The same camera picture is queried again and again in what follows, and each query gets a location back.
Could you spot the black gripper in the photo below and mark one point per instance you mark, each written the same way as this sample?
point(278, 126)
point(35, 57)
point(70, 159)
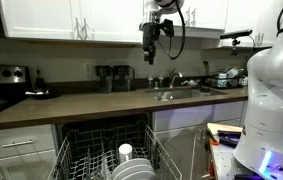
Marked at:
point(151, 35)

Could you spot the white dinner plate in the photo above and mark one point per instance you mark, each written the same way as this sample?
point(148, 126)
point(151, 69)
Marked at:
point(144, 176)
point(137, 161)
point(141, 167)

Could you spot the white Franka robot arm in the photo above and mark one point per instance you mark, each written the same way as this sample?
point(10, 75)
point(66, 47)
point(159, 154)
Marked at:
point(271, 100)

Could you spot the small soap bottle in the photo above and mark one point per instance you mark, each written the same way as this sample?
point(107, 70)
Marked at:
point(161, 81)
point(150, 82)

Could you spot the chrome sink faucet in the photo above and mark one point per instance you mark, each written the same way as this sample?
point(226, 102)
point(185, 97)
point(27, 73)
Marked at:
point(173, 78)

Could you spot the white dish brush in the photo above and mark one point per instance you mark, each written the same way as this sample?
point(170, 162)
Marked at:
point(189, 82)

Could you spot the steel kitchen sink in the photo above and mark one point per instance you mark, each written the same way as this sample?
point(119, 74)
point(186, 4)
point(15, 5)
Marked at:
point(187, 93)

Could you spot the brown wooden utensil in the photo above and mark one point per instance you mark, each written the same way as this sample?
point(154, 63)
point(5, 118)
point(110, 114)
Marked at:
point(206, 66)

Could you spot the white upper cabinet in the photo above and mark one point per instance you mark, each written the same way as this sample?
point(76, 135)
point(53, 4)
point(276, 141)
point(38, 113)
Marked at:
point(207, 13)
point(244, 15)
point(41, 16)

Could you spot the white drawer front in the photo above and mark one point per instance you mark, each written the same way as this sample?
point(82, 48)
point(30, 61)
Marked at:
point(21, 135)
point(197, 115)

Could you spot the black dish drying rack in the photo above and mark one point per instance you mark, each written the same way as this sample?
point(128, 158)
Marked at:
point(226, 82)

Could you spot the white container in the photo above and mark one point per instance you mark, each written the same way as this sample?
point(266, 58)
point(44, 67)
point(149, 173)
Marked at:
point(231, 72)

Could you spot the built-in black dishwasher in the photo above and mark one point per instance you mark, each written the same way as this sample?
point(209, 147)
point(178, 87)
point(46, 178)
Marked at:
point(81, 124)

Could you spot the white lower cabinet door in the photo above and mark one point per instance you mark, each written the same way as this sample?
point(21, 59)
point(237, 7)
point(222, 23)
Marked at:
point(177, 150)
point(27, 166)

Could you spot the white cup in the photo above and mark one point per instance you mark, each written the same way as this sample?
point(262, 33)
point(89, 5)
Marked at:
point(125, 151)

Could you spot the wooden board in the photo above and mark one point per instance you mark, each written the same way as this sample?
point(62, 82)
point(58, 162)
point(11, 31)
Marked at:
point(224, 126)

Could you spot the orange clamp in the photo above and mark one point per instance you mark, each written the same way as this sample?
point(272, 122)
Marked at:
point(213, 141)

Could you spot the dark bottle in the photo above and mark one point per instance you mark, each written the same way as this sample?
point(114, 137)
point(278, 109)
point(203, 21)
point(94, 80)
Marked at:
point(40, 81)

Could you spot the black pan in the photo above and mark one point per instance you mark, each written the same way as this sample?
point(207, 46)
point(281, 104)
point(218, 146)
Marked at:
point(41, 94)

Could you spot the black device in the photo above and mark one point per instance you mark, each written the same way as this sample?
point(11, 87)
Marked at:
point(229, 138)

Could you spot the perforated metal robot table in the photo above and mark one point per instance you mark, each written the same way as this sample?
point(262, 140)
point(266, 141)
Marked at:
point(224, 163)

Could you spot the steel and black stove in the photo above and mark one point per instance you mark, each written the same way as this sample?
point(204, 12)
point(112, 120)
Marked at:
point(1, 86)

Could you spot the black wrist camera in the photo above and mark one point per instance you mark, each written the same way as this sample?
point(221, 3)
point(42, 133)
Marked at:
point(167, 27)

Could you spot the white wall outlet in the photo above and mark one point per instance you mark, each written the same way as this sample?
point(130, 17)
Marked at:
point(87, 69)

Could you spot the black camera on stand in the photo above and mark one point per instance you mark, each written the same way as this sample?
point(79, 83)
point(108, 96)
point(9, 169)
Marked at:
point(236, 34)

